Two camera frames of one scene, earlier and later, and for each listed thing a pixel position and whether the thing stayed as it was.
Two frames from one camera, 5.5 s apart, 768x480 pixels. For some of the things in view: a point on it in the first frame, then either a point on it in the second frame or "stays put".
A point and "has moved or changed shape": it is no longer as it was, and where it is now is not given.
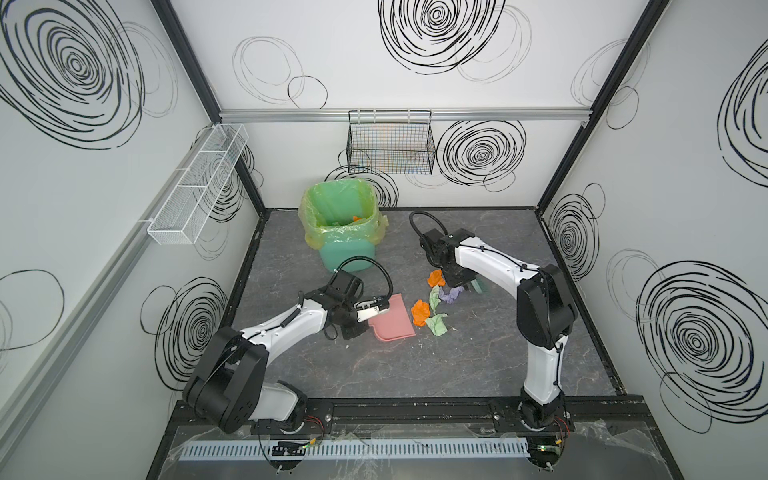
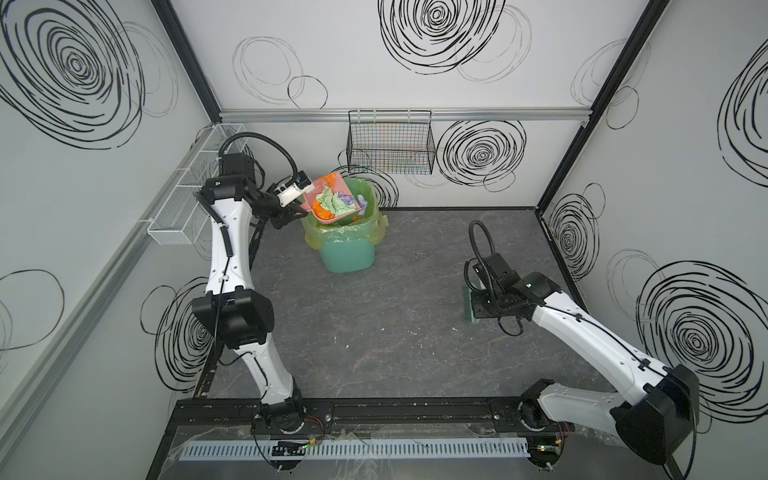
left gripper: [351, 318] → [289, 212]
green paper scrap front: [437, 324] → [332, 200]
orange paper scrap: [435, 279] → [330, 179]
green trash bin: [341, 210] stays put
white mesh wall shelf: [199, 186] stays put
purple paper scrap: [452, 295] → [350, 200]
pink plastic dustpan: [395, 324] → [341, 186]
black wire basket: [390, 142] stays put
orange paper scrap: [420, 312] → [321, 212]
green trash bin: [342, 219] stays put
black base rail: [614, 412] stays put
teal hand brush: [480, 285] has moved or changed shape
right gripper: [459, 274] → [487, 303]
